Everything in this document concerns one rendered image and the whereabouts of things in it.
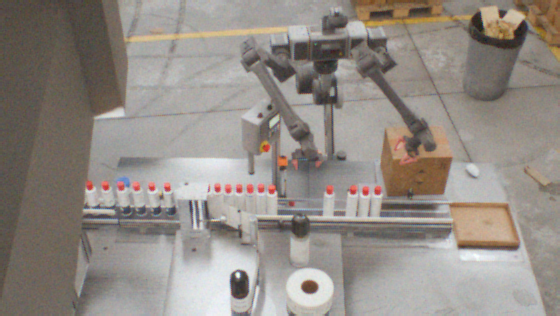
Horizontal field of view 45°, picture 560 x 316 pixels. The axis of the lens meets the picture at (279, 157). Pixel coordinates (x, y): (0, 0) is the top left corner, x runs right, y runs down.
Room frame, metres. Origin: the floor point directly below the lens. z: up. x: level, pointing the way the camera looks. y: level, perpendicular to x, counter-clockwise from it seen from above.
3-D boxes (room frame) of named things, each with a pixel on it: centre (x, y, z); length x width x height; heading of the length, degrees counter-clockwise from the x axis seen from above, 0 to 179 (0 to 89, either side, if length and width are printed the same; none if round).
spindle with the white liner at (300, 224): (2.02, -0.10, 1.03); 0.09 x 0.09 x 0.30
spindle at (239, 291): (1.70, 0.16, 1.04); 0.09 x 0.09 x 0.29
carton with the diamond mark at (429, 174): (2.58, -0.70, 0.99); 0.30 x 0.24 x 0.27; 93
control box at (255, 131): (2.38, 0.08, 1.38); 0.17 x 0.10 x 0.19; 144
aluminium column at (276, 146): (2.44, 0.01, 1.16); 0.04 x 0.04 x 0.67; 89
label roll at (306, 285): (1.75, -0.13, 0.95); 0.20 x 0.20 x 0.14
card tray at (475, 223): (2.27, -1.02, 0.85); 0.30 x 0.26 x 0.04; 89
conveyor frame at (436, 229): (2.30, -0.03, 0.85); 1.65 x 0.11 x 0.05; 89
